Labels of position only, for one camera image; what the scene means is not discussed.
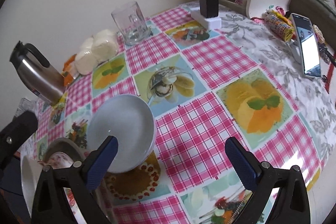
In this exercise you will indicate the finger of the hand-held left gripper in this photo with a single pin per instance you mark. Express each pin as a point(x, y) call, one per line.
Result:
point(18, 129)

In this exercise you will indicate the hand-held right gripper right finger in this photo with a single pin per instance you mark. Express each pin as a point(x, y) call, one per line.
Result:
point(239, 161)

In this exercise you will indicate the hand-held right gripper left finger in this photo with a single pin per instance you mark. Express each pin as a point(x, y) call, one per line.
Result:
point(105, 158)

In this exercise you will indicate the light blue bowl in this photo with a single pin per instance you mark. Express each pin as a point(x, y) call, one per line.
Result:
point(126, 124)

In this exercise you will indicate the stainless steel round plate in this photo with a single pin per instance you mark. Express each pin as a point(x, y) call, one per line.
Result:
point(65, 144)

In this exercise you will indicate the strawberry print bowl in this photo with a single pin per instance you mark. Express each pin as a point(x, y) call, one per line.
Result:
point(29, 182)

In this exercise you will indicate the stainless steel thermos jug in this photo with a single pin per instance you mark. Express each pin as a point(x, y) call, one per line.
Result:
point(39, 74)

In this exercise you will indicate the orange snack packet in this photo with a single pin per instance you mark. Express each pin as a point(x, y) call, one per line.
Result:
point(68, 66)

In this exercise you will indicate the pink plaid fruit tablecloth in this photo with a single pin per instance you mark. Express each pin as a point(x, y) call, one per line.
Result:
point(210, 61)

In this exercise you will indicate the bag of steamed buns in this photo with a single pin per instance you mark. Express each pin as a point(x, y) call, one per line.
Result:
point(99, 48)

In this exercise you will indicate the grey floral tablecloth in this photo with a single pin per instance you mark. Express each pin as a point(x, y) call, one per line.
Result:
point(275, 56)

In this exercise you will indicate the smartphone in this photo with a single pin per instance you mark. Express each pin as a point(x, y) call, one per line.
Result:
point(309, 50)

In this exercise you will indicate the clear glass mug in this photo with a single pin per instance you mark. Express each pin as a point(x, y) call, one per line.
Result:
point(128, 22)

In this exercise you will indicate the dark key bunch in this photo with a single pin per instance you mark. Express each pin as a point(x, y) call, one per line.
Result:
point(326, 52)

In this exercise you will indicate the white power strip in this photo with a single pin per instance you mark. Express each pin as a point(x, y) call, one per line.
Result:
point(212, 22)

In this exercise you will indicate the yellow candy roll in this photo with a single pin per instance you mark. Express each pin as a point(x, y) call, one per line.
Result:
point(279, 26)

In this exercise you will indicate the black power adapter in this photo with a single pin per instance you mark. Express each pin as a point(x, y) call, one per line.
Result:
point(208, 6)

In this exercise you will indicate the grey furniture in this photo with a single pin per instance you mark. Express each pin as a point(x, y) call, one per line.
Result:
point(309, 1)

